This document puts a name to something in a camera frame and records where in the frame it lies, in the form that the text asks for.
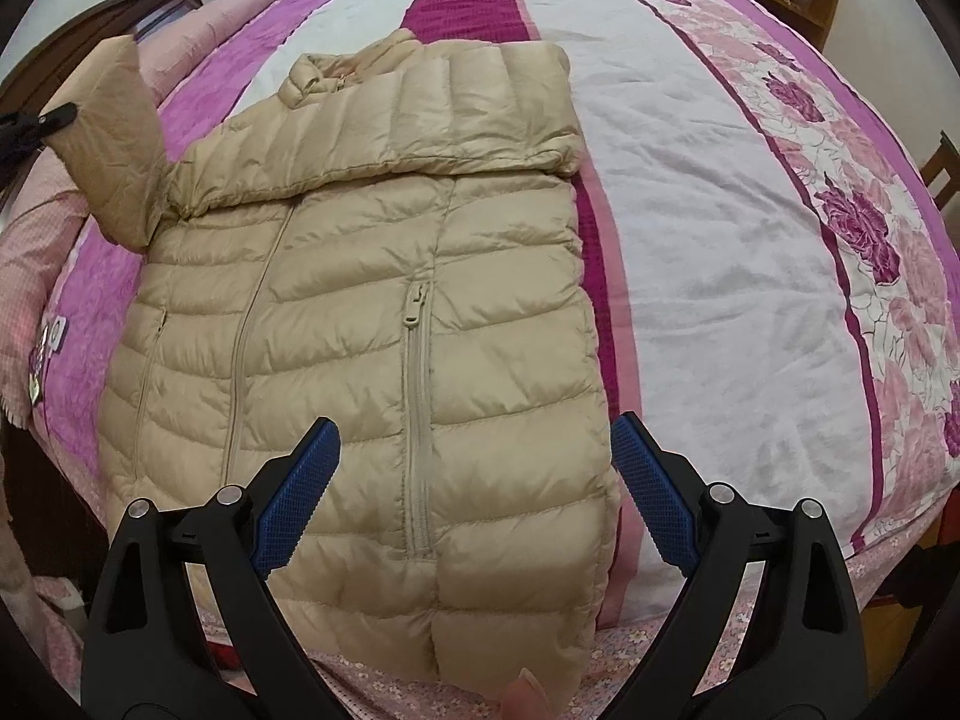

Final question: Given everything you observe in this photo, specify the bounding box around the wooden chair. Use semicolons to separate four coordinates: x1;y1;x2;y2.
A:
919;130;960;226

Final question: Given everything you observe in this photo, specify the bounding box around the pink floral striped bed sheet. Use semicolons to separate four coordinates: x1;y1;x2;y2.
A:
30;0;960;720

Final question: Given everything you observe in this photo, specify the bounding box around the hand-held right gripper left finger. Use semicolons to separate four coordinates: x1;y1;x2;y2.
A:
79;417;344;720

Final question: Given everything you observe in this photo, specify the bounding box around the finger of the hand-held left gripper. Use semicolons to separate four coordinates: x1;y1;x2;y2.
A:
0;103;80;160

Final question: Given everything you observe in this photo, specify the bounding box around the pink rolled blanket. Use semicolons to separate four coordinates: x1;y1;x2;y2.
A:
135;0;290;91

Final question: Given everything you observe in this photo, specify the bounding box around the pink checked pillow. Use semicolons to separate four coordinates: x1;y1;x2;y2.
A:
0;150;98;428

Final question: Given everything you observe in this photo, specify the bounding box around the dark wooden headboard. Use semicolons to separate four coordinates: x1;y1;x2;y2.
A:
0;0;205;113

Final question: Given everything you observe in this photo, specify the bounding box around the person's right hand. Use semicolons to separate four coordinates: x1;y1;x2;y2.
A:
501;666;556;720

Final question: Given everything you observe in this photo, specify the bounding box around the beige puffer jacket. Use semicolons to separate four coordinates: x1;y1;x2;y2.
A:
69;27;623;704

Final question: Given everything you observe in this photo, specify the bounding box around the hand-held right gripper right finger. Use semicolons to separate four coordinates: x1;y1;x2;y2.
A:
609;412;862;720

